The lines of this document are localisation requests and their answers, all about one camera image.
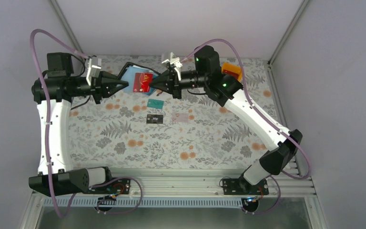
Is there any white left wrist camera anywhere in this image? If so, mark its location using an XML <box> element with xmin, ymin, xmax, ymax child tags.
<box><xmin>85</xmin><ymin>56</ymin><xmax>102</xmax><ymax>86</ymax></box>

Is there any perforated cable duct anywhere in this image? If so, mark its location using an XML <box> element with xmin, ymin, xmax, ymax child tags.
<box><xmin>41</xmin><ymin>197</ymin><xmax>256</xmax><ymax>208</ymax></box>

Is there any red VIP credit card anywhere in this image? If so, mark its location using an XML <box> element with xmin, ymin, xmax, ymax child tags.
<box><xmin>133</xmin><ymin>73</ymin><xmax>153</xmax><ymax>93</ymax></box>

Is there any aluminium frame corner post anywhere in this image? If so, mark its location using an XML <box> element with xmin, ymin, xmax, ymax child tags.
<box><xmin>48</xmin><ymin>0</ymin><xmax>88</xmax><ymax>59</ymax></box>

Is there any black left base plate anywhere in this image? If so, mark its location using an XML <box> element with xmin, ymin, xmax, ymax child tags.
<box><xmin>84</xmin><ymin>177</ymin><xmax>131</xmax><ymax>195</ymax></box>

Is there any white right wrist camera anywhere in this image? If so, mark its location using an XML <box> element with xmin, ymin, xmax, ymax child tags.
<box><xmin>161</xmin><ymin>52</ymin><xmax>183</xmax><ymax>81</ymax></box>

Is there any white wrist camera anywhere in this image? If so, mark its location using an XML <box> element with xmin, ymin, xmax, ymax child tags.
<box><xmin>161</xmin><ymin>52</ymin><xmax>183</xmax><ymax>81</ymax></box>
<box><xmin>85</xmin><ymin>56</ymin><xmax>102</xmax><ymax>86</ymax></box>

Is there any pale pink floral card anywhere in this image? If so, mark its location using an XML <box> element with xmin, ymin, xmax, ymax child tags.
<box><xmin>172</xmin><ymin>113</ymin><xmax>189</xmax><ymax>123</ymax></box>

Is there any right aluminium frame post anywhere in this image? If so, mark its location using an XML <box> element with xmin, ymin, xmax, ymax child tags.
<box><xmin>267</xmin><ymin>0</ymin><xmax>310</xmax><ymax>66</ymax></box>

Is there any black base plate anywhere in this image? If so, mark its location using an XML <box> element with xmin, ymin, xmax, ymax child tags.
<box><xmin>84</xmin><ymin>177</ymin><xmax>131</xmax><ymax>195</ymax></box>
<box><xmin>219</xmin><ymin>177</ymin><xmax>269</xmax><ymax>196</ymax></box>

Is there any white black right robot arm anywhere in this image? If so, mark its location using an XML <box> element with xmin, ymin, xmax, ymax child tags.
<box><xmin>150</xmin><ymin>45</ymin><xmax>303</xmax><ymax>194</ymax></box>

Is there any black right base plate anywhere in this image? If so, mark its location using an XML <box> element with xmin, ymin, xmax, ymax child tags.
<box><xmin>219</xmin><ymin>177</ymin><xmax>269</xmax><ymax>196</ymax></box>

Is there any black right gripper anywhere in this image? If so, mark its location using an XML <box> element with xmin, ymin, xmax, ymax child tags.
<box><xmin>149</xmin><ymin>69</ymin><xmax>208</xmax><ymax>98</ymax></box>

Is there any floral table cover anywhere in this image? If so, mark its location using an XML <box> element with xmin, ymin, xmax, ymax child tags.
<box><xmin>68</xmin><ymin>55</ymin><xmax>294</xmax><ymax>170</ymax></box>

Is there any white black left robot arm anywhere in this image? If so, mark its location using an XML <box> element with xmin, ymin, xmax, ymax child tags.
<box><xmin>29</xmin><ymin>52</ymin><xmax>129</xmax><ymax>197</ymax></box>

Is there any dark VIP credit card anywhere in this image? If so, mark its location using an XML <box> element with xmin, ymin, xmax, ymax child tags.
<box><xmin>146</xmin><ymin>114</ymin><xmax>164</xmax><ymax>124</ymax></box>

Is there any teal magnetic stripe card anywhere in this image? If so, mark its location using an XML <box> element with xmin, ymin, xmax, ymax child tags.
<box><xmin>147</xmin><ymin>99</ymin><xmax>164</xmax><ymax>110</ymax></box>

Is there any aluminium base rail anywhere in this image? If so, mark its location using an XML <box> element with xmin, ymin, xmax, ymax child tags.
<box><xmin>33</xmin><ymin>167</ymin><xmax>317</xmax><ymax>198</ymax></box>

